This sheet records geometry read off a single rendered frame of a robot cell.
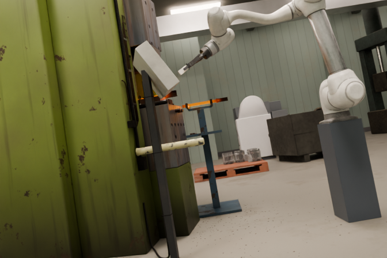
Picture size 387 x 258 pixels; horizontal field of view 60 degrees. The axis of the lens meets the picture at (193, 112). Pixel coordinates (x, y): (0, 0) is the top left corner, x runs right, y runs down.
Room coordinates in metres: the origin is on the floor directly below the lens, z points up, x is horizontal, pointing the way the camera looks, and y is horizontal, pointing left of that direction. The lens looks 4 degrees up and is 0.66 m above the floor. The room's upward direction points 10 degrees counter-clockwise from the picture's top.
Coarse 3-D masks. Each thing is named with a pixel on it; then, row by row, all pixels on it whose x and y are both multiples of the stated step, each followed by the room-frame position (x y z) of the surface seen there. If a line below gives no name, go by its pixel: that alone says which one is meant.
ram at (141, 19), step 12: (132, 0) 2.32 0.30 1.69; (144, 0) 2.36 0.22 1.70; (132, 12) 2.32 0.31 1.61; (144, 12) 2.31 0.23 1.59; (132, 24) 2.33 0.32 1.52; (144, 24) 2.31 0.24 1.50; (156, 24) 2.57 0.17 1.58; (132, 36) 2.33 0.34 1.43; (144, 36) 2.31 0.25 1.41; (156, 36) 2.51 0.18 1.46
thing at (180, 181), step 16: (176, 176) 2.31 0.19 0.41; (192, 176) 2.67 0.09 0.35; (176, 192) 2.32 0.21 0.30; (192, 192) 2.59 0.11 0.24; (160, 208) 2.34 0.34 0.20; (176, 208) 2.32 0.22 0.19; (192, 208) 2.51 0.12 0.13; (160, 224) 2.35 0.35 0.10; (176, 224) 2.32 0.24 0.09; (192, 224) 2.44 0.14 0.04
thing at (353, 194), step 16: (320, 128) 2.18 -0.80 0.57; (336, 128) 2.02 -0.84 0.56; (352, 128) 2.03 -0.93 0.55; (336, 144) 2.02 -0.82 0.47; (352, 144) 2.03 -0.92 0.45; (336, 160) 2.02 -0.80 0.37; (352, 160) 2.02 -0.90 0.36; (368, 160) 2.03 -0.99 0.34; (336, 176) 2.07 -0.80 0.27; (352, 176) 2.02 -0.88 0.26; (368, 176) 2.03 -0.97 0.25; (336, 192) 2.12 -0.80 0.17; (352, 192) 2.02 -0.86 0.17; (368, 192) 2.03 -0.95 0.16; (336, 208) 2.17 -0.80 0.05; (352, 208) 2.02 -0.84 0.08; (368, 208) 2.03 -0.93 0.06
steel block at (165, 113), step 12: (144, 108) 2.34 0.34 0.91; (156, 108) 2.33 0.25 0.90; (168, 108) 2.31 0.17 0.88; (180, 108) 2.64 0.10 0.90; (144, 120) 2.35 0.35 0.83; (168, 120) 2.31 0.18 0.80; (180, 120) 2.58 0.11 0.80; (144, 132) 2.35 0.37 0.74; (168, 132) 2.31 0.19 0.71; (180, 132) 2.52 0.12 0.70; (168, 156) 2.32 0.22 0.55; (180, 156) 2.42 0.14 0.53
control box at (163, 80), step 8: (136, 48) 1.71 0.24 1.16; (144, 48) 1.72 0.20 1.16; (152, 48) 1.73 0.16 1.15; (136, 56) 1.80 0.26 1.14; (144, 56) 1.72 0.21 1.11; (152, 56) 1.73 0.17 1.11; (136, 64) 1.94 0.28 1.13; (144, 64) 1.79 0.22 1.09; (152, 64) 1.73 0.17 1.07; (160, 64) 1.74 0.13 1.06; (152, 72) 1.75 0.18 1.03; (160, 72) 1.73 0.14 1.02; (168, 72) 1.74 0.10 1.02; (152, 80) 1.89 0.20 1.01; (160, 80) 1.73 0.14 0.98; (168, 80) 1.74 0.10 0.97; (176, 80) 1.75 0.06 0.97; (160, 88) 1.86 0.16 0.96; (168, 88) 1.74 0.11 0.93; (160, 96) 2.02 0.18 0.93
